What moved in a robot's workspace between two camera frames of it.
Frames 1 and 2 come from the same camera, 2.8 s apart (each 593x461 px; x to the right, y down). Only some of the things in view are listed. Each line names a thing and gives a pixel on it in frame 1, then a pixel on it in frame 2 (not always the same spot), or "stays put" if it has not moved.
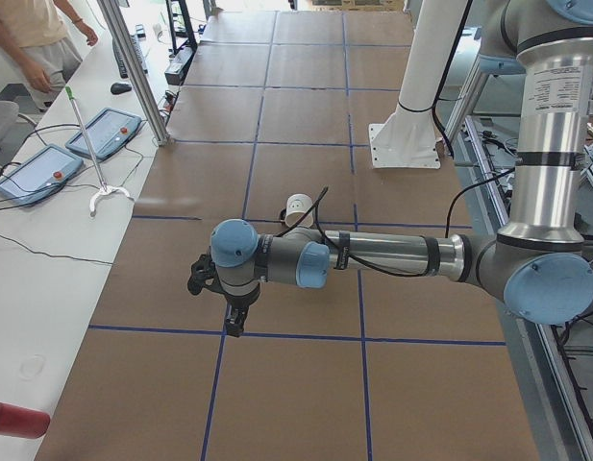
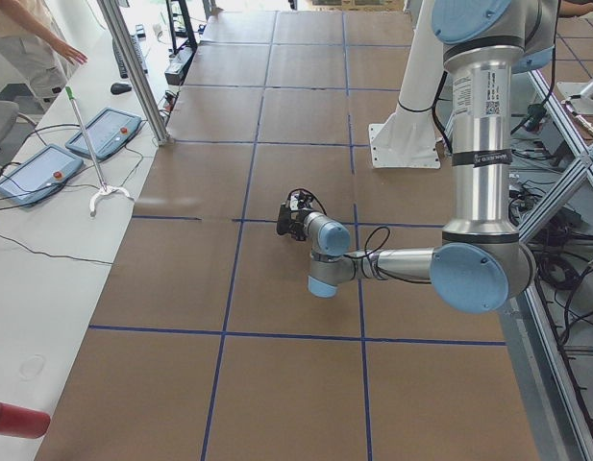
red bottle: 13,420 stays put
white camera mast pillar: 407,136 stays put
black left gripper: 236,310 to 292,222
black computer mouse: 120,87 stays put
